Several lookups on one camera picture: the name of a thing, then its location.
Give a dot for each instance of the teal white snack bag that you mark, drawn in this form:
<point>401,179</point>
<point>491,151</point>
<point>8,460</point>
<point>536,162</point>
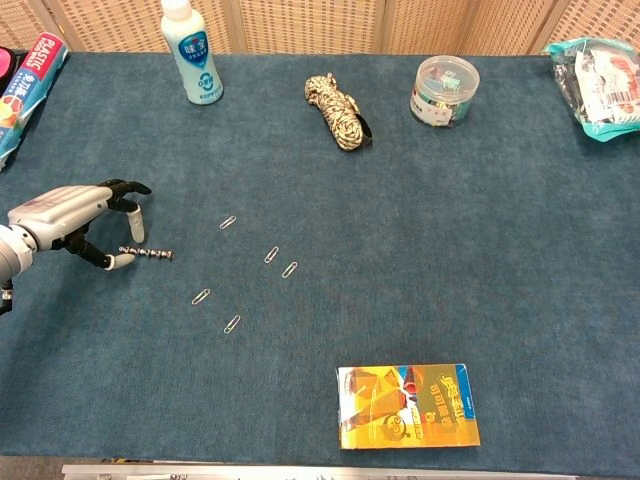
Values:
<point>600,90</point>

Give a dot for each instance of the wicker folding screen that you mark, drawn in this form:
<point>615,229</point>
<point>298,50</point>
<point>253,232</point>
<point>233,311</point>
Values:
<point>310,25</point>

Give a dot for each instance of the pink black object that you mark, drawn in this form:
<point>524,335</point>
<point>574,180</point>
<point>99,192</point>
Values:
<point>6,65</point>

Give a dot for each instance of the blue plastic wrap box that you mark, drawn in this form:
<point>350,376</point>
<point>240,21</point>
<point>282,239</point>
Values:
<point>27,95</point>

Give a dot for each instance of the aluminium rail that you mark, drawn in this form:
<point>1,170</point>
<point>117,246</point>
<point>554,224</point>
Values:
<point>300,472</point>

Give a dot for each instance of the metal magnetic rod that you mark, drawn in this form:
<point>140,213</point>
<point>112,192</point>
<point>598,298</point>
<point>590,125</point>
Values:
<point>150,253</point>

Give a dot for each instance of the yellow snack box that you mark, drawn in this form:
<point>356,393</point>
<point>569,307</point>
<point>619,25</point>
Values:
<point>405,407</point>

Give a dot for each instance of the silver paperclip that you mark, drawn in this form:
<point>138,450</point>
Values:
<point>232,324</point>
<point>201,296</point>
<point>227,222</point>
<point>271,255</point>
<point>289,270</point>

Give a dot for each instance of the teal felt table mat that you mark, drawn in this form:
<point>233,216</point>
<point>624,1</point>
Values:
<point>400,225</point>

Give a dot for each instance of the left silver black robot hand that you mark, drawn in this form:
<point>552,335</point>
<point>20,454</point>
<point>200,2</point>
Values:
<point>65,210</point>

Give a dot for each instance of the white drink bottle blue label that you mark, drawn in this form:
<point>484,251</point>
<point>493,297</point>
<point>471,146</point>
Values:
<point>192,55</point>

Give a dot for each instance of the clear jar of binder clips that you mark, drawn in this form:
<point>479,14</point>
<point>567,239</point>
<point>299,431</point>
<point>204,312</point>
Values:
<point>442,97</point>

